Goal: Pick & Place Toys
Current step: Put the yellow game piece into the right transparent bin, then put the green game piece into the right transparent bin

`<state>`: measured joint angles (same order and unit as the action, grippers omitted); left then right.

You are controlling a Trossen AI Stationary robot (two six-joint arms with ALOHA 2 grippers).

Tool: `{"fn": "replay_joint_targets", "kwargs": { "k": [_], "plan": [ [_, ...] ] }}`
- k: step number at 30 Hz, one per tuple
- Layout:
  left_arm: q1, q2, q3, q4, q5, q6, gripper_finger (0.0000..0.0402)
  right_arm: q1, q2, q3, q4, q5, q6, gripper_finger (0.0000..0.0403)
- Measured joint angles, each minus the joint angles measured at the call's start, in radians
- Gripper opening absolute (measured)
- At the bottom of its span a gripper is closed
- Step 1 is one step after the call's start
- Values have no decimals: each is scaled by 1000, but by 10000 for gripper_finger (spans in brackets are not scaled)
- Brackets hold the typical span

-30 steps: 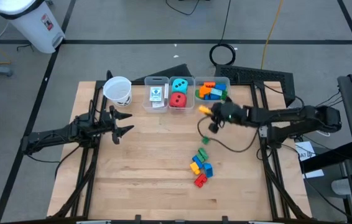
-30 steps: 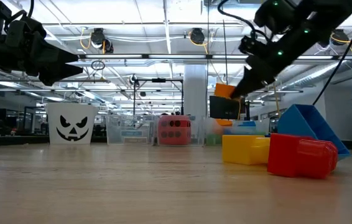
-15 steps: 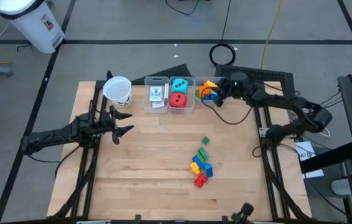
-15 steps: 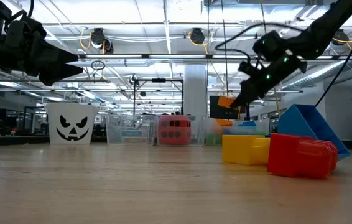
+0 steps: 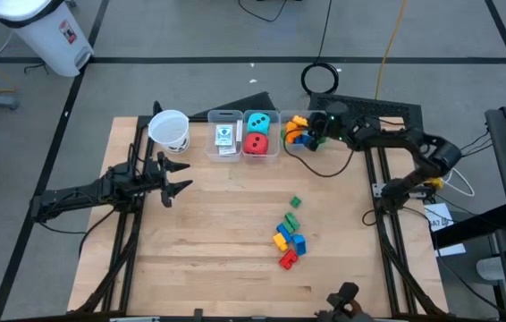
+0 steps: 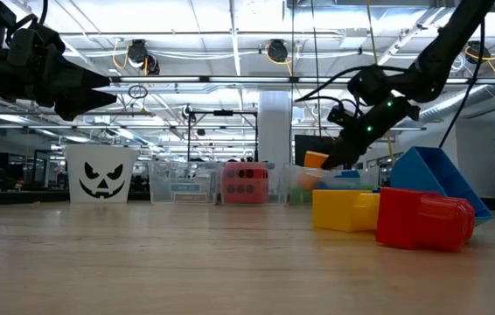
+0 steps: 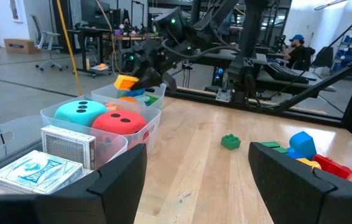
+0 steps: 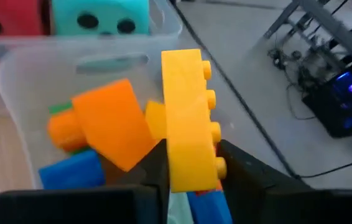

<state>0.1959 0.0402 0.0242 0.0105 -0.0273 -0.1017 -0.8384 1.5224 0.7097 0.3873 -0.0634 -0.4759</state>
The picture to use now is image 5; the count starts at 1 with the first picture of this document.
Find person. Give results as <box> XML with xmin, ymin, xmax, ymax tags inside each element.
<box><xmin>315</xmin><ymin>294</ymin><xmax>373</xmax><ymax>322</ymax></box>

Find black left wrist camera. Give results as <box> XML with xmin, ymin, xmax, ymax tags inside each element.
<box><xmin>114</xmin><ymin>163</ymin><xmax>140</xmax><ymax>184</ymax></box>

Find red foam die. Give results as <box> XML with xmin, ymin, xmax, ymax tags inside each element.
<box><xmin>242</xmin><ymin>131</ymin><xmax>270</xmax><ymax>157</ymax></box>

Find black triangular panel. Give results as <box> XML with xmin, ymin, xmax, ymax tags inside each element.
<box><xmin>190</xmin><ymin>91</ymin><xmax>277</xmax><ymax>120</ymax></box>

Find white trash can black rim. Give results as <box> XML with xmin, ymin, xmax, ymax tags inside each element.
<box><xmin>0</xmin><ymin>0</ymin><xmax>96</xmax><ymax>78</ymax></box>

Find white plastic cup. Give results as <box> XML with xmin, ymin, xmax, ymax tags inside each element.
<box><xmin>148</xmin><ymin>109</ymin><xmax>190</xmax><ymax>155</ymax></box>

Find white teal playing cards box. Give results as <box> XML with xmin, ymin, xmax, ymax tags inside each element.
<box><xmin>215</xmin><ymin>123</ymin><xmax>235</xmax><ymax>147</ymax></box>

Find yellow cable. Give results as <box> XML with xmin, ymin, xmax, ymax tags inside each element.
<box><xmin>374</xmin><ymin>0</ymin><xmax>409</xmax><ymax>100</ymax></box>

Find grey cylinder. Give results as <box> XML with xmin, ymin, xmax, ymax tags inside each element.
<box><xmin>476</xmin><ymin>256</ymin><xmax>506</xmax><ymax>282</ymax></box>

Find wide clear plastic bin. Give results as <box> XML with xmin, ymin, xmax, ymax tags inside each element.
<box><xmin>279</xmin><ymin>109</ymin><xmax>333</xmax><ymax>151</ymax></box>

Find red building block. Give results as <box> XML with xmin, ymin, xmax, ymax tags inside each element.
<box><xmin>278</xmin><ymin>249</ymin><xmax>299</xmax><ymax>271</ymax></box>

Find hanging black cable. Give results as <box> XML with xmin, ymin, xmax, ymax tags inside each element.
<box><xmin>317</xmin><ymin>0</ymin><xmax>333</xmax><ymax>64</ymax></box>

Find blue plastic building block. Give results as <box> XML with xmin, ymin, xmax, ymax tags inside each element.
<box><xmin>291</xmin><ymin>233</ymin><xmax>308</xmax><ymax>257</ymax></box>
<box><xmin>276</xmin><ymin>223</ymin><xmax>293</xmax><ymax>243</ymax></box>

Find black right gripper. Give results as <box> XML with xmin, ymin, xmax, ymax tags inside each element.
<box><xmin>304</xmin><ymin>101</ymin><xmax>366</xmax><ymax>152</ymax></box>

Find coiled black cable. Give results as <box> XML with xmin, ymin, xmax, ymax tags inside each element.
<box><xmin>299</xmin><ymin>61</ymin><xmax>341</xmax><ymax>96</ymax></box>

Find long green studded brick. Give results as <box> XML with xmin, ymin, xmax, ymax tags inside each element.
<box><xmin>284</xmin><ymin>212</ymin><xmax>301</xmax><ymax>232</ymax></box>

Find black perforated metal panel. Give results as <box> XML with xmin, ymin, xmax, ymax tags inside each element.
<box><xmin>308</xmin><ymin>92</ymin><xmax>426</xmax><ymax>153</ymax></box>

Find yellow block with stud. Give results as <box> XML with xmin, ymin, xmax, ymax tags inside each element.
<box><xmin>272</xmin><ymin>232</ymin><xmax>290</xmax><ymax>252</ymax></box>

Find black floor cable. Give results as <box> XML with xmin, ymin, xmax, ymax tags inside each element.
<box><xmin>237</xmin><ymin>0</ymin><xmax>288</xmax><ymax>23</ymax></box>

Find white paper sheet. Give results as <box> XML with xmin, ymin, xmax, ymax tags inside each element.
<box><xmin>423</xmin><ymin>203</ymin><xmax>467</xmax><ymax>258</ymax></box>

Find black diagonal beam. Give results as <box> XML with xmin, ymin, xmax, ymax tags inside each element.
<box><xmin>431</xmin><ymin>203</ymin><xmax>506</xmax><ymax>250</ymax></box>

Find white cables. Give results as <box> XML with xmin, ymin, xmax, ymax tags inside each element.
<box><xmin>443</xmin><ymin>165</ymin><xmax>476</xmax><ymax>198</ymax></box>

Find teal foam die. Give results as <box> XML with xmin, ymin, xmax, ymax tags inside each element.
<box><xmin>246</xmin><ymin>112</ymin><xmax>272</xmax><ymax>136</ymax></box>

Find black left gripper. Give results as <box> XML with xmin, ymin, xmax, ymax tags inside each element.
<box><xmin>107</xmin><ymin>151</ymin><xmax>194</xmax><ymax>208</ymax></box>

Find black aluminium table frame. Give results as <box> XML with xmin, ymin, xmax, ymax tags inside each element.
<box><xmin>67</xmin><ymin>114</ymin><xmax>450</xmax><ymax>322</ymax></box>

